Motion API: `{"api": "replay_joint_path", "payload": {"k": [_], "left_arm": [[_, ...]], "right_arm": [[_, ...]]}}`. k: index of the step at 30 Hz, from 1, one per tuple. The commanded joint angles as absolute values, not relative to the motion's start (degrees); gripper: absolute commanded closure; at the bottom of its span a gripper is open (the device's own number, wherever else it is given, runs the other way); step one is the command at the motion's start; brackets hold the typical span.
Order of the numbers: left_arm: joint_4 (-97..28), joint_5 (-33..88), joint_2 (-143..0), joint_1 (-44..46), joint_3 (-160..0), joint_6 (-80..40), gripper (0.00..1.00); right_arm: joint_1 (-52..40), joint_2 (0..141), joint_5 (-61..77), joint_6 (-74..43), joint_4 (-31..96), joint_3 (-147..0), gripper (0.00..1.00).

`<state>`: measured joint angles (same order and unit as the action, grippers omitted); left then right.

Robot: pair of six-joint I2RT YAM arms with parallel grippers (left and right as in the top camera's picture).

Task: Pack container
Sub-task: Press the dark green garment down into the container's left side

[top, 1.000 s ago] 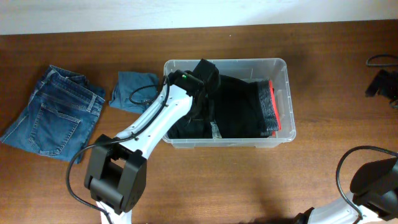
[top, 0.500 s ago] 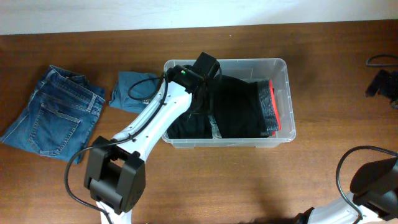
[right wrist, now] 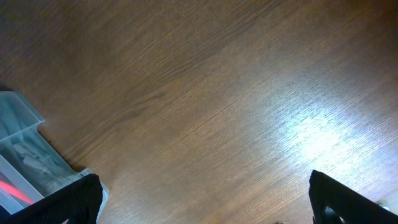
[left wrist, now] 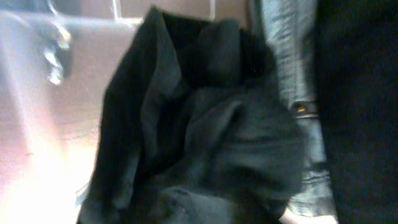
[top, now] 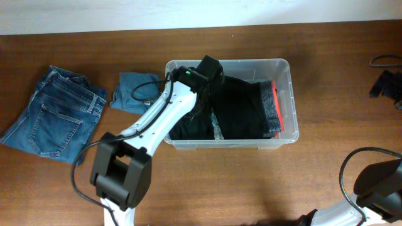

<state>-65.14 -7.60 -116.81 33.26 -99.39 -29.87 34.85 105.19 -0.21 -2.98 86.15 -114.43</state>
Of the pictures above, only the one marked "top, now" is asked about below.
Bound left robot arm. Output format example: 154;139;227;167
90;55;224;225

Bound black garment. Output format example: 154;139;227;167
169;100;215;140

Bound light blue jeans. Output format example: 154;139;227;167
211;110;224;140

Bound black shorts with red waistband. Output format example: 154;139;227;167
210;76;285;139

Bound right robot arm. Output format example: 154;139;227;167
298;147;401;225

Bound dark blue folded jeans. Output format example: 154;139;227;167
1;66;107;163

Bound clear plastic storage bin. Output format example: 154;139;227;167
164;58;300;149

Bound small blue folded garment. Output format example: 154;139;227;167
110;72;161;115

